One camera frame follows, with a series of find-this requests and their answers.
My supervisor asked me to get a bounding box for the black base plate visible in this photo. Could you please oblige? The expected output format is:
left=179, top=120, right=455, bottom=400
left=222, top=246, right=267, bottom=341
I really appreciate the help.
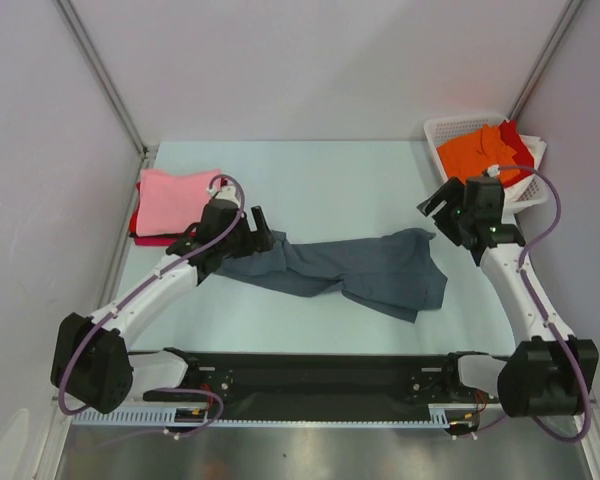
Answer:
left=142, top=352, right=497, bottom=420

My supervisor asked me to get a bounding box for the right aluminium frame post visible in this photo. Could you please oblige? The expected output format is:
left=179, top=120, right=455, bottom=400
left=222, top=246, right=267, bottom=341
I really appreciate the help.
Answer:
left=508, top=0, right=588, bottom=120

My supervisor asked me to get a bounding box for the magenta folded t shirt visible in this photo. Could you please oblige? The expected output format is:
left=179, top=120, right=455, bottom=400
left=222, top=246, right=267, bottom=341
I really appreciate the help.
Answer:
left=132, top=235, right=178, bottom=247

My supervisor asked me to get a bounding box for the white slotted cable duct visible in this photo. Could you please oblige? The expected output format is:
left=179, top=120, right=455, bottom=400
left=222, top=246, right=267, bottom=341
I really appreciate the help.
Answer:
left=72, top=405, right=477, bottom=430

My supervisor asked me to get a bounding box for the red folded t shirt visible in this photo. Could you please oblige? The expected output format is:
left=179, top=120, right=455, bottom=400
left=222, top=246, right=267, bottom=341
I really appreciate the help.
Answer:
left=128, top=174, right=231, bottom=236

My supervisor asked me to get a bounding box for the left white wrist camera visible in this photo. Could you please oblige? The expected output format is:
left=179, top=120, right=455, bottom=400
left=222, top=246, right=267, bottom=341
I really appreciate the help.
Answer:
left=207, top=181, right=239, bottom=204

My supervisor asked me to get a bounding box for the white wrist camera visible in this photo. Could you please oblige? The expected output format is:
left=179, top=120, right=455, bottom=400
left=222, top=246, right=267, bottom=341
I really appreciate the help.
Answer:
left=207, top=181, right=239, bottom=204
left=483, top=165, right=500, bottom=178

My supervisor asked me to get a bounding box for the pink folded t shirt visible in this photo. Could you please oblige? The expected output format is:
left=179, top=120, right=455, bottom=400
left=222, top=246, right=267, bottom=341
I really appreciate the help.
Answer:
left=137, top=169, right=223, bottom=236

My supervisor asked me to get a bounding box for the orange t shirt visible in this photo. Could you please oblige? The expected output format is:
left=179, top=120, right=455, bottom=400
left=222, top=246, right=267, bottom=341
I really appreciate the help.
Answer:
left=437, top=125, right=506, bottom=182

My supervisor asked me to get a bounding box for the white t shirt in basket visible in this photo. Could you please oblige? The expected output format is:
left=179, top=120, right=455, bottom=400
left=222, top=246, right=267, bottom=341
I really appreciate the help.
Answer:
left=499, top=133, right=549, bottom=204

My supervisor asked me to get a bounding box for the left aluminium frame post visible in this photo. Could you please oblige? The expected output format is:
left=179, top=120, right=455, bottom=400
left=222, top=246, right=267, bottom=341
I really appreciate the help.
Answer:
left=51, top=0, right=148, bottom=158

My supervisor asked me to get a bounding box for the aluminium frame post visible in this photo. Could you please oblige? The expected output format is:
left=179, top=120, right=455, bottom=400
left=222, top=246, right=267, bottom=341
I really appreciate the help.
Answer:
left=51, top=0, right=148, bottom=158
left=508, top=0, right=588, bottom=120

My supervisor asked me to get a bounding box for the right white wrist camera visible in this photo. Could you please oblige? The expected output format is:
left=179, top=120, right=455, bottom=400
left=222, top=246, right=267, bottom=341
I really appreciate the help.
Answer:
left=483, top=165, right=500, bottom=178

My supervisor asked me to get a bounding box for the grey blue t shirt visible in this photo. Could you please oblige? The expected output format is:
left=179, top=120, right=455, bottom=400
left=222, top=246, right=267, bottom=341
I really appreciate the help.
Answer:
left=217, top=228, right=447, bottom=323

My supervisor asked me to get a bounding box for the red t shirt in basket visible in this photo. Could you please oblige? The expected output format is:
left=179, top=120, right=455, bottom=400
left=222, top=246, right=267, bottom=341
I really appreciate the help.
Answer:
left=498, top=120, right=534, bottom=167

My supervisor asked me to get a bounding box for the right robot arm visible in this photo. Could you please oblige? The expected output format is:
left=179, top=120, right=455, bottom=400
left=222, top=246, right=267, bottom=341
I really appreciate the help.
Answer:
left=417, top=176, right=599, bottom=417

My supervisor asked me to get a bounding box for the white plastic basket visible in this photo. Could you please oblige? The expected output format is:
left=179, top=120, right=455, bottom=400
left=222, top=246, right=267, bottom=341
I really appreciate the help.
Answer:
left=424, top=114, right=548, bottom=214

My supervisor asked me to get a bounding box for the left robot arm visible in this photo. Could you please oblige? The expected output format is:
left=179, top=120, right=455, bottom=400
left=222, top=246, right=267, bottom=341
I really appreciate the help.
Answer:
left=51, top=197, right=275, bottom=415

